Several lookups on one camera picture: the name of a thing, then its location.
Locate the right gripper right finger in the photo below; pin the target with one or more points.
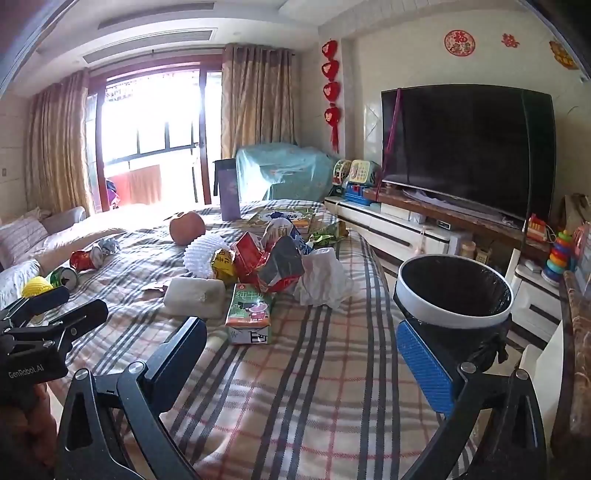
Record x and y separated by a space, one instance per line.
513 444

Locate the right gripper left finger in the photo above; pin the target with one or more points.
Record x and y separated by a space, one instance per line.
89 444

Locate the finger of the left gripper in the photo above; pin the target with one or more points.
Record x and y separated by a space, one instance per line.
22 311
69 322

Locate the white foam fruit net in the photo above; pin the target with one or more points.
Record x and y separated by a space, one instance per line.
199 254

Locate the green peppa pig carton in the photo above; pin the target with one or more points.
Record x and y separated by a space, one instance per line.
249 316

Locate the red snack wrapper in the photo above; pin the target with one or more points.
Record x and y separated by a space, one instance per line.
250 257

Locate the blue tempo tissue bag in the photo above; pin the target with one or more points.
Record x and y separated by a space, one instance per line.
282 265

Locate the white rimmed trash bin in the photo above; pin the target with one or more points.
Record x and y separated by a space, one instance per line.
461 305

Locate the yellow ball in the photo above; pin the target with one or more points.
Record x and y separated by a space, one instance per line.
36 286

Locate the green can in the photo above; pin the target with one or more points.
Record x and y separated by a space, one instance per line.
64 277

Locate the striped sofa cushion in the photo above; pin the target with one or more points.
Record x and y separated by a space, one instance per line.
19 237

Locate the red crushed can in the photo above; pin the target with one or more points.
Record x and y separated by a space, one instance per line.
84 260

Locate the left beige curtain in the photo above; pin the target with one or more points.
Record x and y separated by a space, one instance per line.
55 169

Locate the beige curtain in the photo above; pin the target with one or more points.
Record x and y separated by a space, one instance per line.
55 169
259 102

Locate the red apple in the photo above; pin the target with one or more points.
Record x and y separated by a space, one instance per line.
186 227

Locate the plaid blanket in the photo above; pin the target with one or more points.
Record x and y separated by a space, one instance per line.
328 398

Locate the red toy telephone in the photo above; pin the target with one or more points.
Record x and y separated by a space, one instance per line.
539 231

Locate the purple thermos bottle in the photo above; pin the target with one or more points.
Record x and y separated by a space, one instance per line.
226 188

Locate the teal covered furniture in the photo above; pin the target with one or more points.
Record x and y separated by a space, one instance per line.
283 171

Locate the children picture book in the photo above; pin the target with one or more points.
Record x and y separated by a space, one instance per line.
301 216

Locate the green snack bag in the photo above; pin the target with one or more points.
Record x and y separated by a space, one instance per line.
328 236

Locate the black flat screen television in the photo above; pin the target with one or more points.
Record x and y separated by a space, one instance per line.
490 145

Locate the toy cash register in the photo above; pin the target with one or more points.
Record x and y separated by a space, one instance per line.
351 178

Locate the right beige curtain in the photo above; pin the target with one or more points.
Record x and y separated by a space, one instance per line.
259 102

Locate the red hanging lantern decoration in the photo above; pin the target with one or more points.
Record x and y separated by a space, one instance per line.
331 90

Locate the rainbow stacking ring toy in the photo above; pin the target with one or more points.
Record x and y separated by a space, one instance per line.
560 258

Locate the round red wall sticker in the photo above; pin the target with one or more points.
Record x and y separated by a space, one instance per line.
460 43

